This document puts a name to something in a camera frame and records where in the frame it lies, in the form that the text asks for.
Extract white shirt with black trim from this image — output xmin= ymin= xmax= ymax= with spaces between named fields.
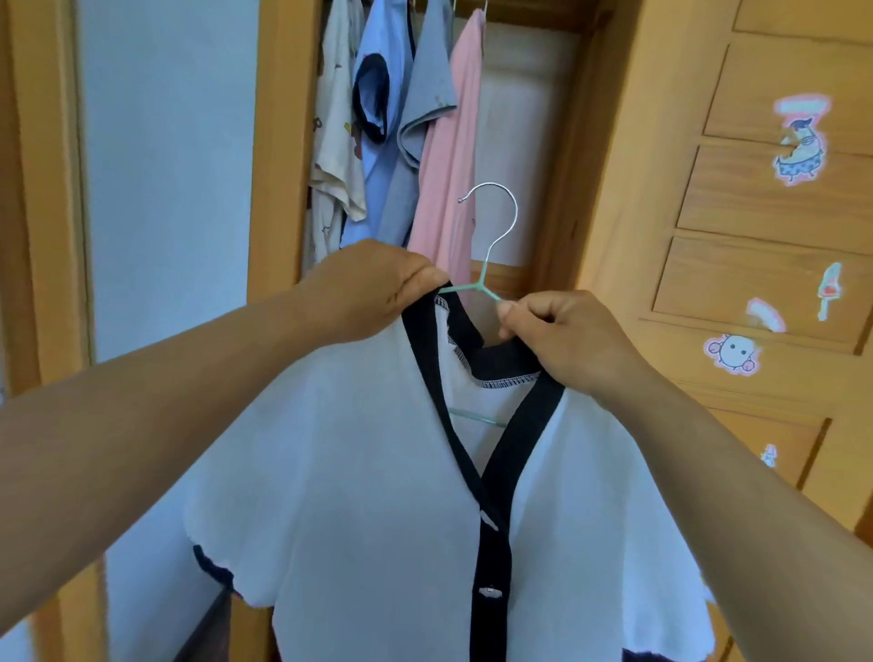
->
xmin=181 ymin=276 xmax=717 ymax=662

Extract person's left forearm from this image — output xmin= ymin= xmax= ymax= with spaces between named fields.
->
xmin=0 ymin=286 xmax=331 ymax=638

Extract round face sticker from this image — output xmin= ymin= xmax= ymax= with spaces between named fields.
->
xmin=704 ymin=333 xmax=760 ymax=376

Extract light blue shirt, dark trim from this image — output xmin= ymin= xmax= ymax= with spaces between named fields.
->
xmin=351 ymin=0 xmax=420 ymax=248

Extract knife sticker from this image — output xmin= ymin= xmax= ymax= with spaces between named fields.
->
xmin=817 ymin=262 xmax=844 ymax=322

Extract person's right forearm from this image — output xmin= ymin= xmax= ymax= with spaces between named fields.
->
xmin=592 ymin=365 xmax=873 ymax=662

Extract wooden door frame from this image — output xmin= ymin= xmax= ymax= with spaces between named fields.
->
xmin=0 ymin=0 xmax=113 ymax=662

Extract green hanger with metal hook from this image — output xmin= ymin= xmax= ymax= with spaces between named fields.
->
xmin=436 ymin=182 xmax=519 ymax=429

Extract banana character sticker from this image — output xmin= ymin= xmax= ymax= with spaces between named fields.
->
xmin=772 ymin=93 xmax=832 ymax=186

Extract person's left hand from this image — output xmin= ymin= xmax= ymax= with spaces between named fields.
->
xmin=295 ymin=239 xmax=452 ymax=346

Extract wooden wardrobe frame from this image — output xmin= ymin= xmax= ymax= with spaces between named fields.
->
xmin=247 ymin=0 xmax=325 ymax=304

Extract grey shirt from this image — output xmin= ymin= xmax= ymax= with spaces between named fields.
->
xmin=375 ymin=0 xmax=458 ymax=248

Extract rainbow sticker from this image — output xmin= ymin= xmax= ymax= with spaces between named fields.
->
xmin=745 ymin=297 xmax=787 ymax=334

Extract white patterned shirt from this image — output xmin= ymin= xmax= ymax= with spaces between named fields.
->
xmin=306 ymin=0 xmax=369 ymax=268

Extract pink garment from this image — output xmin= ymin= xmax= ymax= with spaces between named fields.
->
xmin=407 ymin=7 xmax=487 ymax=289

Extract person's right hand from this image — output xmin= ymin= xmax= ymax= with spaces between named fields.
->
xmin=497 ymin=290 xmax=649 ymax=405

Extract wooden wardrobe door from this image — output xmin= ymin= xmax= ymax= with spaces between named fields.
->
xmin=575 ymin=0 xmax=873 ymax=662

